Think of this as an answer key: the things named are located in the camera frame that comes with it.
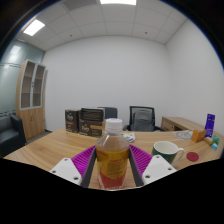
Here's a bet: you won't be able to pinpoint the purple stand-up pouch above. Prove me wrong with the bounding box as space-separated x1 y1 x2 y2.
204 113 216 139

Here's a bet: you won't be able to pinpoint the tan small packet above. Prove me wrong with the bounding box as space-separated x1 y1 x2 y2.
203 136 214 146

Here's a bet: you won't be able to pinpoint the dark padded office chair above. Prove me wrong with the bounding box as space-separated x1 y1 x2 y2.
98 106 118 120

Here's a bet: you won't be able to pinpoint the black sofa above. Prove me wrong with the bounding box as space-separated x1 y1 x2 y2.
0 114 27 158

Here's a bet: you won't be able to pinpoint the wooden shelf cabinet glass doors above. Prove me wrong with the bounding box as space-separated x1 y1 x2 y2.
15 59 48 141

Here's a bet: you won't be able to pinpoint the green flat packet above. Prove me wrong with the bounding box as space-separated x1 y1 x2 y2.
211 134 221 145

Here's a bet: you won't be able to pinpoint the round white printed disc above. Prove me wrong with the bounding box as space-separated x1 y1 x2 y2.
174 129 194 141

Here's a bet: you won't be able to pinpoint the amber drink bottle white cap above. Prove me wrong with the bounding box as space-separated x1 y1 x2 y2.
96 117 131 191

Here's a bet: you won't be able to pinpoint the large rectangular ceiling light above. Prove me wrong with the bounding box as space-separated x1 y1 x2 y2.
99 0 138 6

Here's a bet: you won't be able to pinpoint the dark brown printed carton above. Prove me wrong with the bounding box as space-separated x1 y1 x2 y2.
64 109 81 134

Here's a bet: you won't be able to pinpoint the flat round red coaster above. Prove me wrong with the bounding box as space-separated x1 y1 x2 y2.
185 151 200 163

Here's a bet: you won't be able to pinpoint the green and white mug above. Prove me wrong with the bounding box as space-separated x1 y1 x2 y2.
151 140 185 165

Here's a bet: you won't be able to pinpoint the wooden side desk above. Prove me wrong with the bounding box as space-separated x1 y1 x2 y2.
160 116 208 133

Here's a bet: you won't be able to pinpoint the grey ceiling air vent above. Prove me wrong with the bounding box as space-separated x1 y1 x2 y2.
61 0 98 11

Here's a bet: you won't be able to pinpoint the small rectangular ceiling light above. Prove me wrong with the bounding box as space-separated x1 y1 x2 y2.
22 18 46 37

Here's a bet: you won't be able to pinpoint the white printed leaflet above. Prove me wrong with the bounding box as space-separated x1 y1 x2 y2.
120 131 137 143

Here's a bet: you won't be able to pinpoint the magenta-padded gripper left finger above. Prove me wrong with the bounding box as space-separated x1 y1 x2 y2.
49 144 98 189

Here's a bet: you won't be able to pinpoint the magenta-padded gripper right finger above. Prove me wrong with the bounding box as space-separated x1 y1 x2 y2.
128 144 178 188

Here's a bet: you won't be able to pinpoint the orange cardboard box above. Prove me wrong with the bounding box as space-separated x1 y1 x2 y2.
190 128 208 144

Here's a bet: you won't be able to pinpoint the grey mesh office chair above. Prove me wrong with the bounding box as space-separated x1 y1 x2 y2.
123 105 166 133

